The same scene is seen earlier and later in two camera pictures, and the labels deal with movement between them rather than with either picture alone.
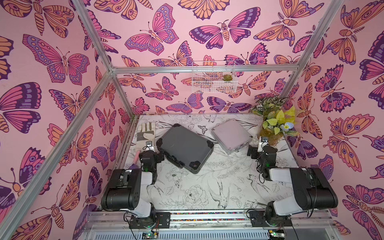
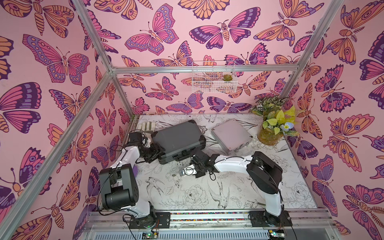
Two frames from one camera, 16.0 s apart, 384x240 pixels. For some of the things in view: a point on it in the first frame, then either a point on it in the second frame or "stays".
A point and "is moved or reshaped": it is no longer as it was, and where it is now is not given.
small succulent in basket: (227, 77) stays
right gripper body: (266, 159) to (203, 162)
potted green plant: (277, 119) stays
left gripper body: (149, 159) to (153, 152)
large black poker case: (188, 149) is moved or reshaped
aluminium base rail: (314, 225) stays
